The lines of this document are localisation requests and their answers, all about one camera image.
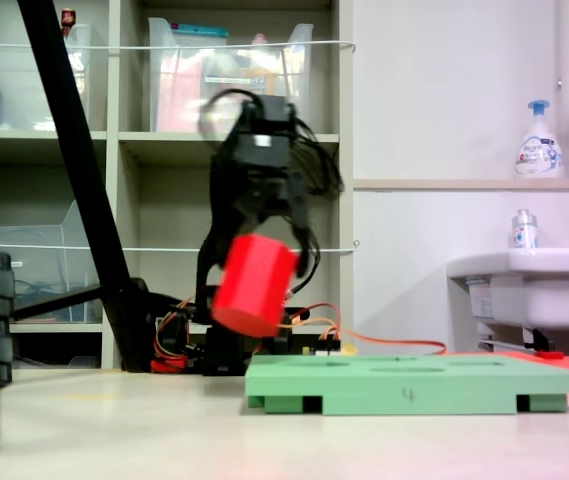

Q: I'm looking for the red octagonal pillar block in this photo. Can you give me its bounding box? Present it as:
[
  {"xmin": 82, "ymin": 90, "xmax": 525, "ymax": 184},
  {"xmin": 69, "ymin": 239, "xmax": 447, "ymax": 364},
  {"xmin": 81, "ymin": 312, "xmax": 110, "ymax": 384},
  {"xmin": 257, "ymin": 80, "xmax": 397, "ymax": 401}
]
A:
[{"xmin": 211, "ymin": 233, "xmax": 300, "ymax": 339}]

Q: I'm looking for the green shape hole board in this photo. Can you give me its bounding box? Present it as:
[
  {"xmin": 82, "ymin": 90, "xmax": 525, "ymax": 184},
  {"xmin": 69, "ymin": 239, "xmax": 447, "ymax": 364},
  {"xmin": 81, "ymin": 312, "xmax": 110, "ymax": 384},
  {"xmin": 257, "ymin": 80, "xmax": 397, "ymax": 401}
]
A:
[{"xmin": 244, "ymin": 353, "xmax": 569, "ymax": 417}]

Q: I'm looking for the white bottle pink cap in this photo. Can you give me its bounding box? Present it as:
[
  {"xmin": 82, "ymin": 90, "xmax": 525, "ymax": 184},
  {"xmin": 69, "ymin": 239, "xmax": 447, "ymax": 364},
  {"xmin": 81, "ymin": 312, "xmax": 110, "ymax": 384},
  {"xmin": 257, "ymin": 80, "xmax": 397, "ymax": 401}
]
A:
[{"xmin": 243, "ymin": 32, "xmax": 278, "ymax": 99}]

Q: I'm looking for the beige shelf unit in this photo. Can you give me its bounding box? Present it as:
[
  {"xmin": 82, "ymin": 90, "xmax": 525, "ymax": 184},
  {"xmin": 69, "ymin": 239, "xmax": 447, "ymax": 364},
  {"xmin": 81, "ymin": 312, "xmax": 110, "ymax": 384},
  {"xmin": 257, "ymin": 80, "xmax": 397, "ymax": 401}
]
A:
[{"xmin": 0, "ymin": 0, "xmax": 356, "ymax": 371}]

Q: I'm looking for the large clear plastic bin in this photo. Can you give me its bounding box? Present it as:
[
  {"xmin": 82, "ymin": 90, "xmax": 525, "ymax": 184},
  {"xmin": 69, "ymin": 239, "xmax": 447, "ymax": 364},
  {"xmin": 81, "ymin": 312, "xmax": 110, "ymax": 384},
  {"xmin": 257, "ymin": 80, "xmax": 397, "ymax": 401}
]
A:
[{"xmin": 147, "ymin": 17, "xmax": 315, "ymax": 135}]

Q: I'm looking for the circuit board with green terminal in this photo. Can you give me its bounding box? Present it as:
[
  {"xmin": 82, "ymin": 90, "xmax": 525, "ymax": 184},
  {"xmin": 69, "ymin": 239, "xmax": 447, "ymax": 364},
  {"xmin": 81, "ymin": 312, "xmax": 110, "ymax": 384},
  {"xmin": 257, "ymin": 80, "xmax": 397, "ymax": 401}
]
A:
[{"xmin": 299, "ymin": 343, "xmax": 343, "ymax": 358}]

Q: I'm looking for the red and black clamp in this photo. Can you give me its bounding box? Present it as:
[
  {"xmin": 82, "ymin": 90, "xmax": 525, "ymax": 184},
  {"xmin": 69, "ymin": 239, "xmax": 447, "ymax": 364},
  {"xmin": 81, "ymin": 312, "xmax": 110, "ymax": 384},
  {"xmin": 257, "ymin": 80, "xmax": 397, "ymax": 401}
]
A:
[{"xmin": 150, "ymin": 352, "xmax": 188, "ymax": 374}]

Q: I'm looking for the thin black tripod brace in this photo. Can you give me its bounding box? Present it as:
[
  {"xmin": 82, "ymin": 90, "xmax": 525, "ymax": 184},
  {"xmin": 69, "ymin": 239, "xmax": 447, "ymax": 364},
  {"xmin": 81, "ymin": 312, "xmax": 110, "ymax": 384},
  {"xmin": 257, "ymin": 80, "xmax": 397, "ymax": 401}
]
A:
[{"xmin": 11, "ymin": 283, "xmax": 105, "ymax": 322}]

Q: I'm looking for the small clear sanitizer bottle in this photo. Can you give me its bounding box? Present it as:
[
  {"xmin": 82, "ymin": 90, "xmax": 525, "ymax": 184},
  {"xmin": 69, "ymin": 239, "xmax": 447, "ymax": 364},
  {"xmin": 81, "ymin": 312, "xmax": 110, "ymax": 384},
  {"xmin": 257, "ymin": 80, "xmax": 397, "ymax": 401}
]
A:
[{"xmin": 508, "ymin": 208, "xmax": 541, "ymax": 250}]

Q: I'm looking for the white foam soap pump bottle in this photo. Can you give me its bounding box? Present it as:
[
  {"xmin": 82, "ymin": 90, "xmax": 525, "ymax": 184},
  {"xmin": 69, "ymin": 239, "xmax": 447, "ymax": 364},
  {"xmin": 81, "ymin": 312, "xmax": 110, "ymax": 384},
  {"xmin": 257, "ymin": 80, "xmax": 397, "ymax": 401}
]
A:
[{"xmin": 513, "ymin": 98, "xmax": 566, "ymax": 180}]

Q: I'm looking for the white sink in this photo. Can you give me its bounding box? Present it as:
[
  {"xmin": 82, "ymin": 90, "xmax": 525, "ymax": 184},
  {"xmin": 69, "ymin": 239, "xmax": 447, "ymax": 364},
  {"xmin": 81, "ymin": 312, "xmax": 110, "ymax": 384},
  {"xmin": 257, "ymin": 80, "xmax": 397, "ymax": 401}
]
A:
[{"xmin": 445, "ymin": 246, "xmax": 569, "ymax": 352}]

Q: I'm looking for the black servo wire bundle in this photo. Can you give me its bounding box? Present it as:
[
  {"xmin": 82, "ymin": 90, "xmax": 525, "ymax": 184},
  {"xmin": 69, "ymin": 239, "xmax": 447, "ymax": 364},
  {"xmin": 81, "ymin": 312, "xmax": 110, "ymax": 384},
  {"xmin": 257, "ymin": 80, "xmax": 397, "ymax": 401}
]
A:
[
  {"xmin": 288, "ymin": 117, "xmax": 347, "ymax": 199},
  {"xmin": 198, "ymin": 88, "xmax": 265, "ymax": 136}
]

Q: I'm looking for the white cord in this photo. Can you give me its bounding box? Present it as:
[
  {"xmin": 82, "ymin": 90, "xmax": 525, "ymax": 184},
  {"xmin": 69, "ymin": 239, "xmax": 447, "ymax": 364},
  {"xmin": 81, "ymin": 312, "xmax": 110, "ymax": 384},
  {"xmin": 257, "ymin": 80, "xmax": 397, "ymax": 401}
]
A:
[
  {"xmin": 0, "ymin": 239, "xmax": 362, "ymax": 255},
  {"xmin": 0, "ymin": 40, "xmax": 358, "ymax": 54}
]

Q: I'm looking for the orange wire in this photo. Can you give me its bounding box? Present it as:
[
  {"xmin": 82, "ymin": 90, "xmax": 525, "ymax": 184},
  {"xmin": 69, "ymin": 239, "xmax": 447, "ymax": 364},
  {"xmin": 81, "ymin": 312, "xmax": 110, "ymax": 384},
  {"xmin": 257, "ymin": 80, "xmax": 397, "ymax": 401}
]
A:
[{"xmin": 278, "ymin": 301, "xmax": 448, "ymax": 358}]

